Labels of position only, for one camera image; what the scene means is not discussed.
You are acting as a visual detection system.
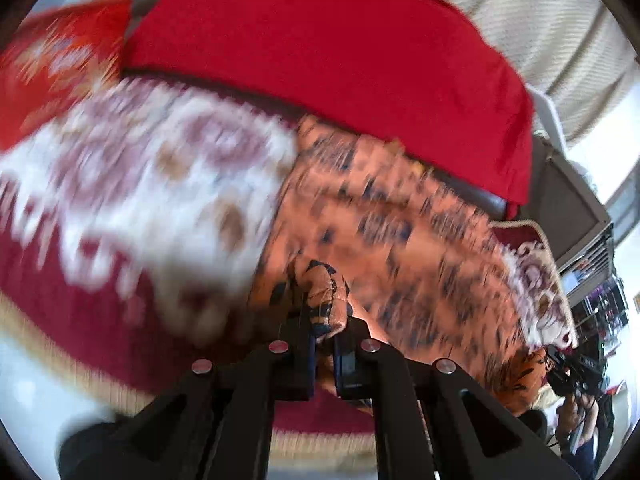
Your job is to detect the orange black floral garment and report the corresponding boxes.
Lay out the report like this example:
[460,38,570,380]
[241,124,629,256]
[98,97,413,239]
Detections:
[250,116,546,411]

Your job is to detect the cluttered shelf unit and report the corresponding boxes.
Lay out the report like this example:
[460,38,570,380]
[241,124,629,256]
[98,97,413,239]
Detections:
[561,224,629,354]

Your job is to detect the red patterned pillow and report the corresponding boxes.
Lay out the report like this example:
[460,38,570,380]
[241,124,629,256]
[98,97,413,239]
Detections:
[1,0,131,151]

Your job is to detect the red white floral blanket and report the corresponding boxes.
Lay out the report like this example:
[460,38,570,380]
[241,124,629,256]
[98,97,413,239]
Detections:
[0,77,580,466]

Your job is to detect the cream dotted curtain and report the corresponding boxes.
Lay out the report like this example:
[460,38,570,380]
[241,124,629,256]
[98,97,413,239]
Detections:
[447,0,639,145]

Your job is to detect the plain red pillow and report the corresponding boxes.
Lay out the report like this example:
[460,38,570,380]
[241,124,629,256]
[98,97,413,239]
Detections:
[124,0,533,206]

